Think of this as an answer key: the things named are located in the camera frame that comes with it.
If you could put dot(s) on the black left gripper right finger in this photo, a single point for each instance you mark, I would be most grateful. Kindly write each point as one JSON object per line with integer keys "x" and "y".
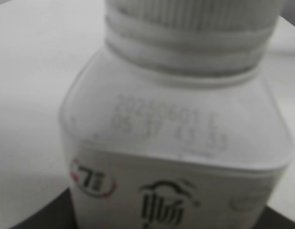
{"x": 271, "y": 219}

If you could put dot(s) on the white ribbed screw cap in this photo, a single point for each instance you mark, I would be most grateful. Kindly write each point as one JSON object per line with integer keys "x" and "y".
{"x": 202, "y": 15}

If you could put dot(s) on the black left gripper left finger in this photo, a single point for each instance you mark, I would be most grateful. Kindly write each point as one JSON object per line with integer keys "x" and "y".
{"x": 59, "y": 214}

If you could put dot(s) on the white square drink bottle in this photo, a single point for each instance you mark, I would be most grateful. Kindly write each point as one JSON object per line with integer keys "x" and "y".
{"x": 150, "y": 148}

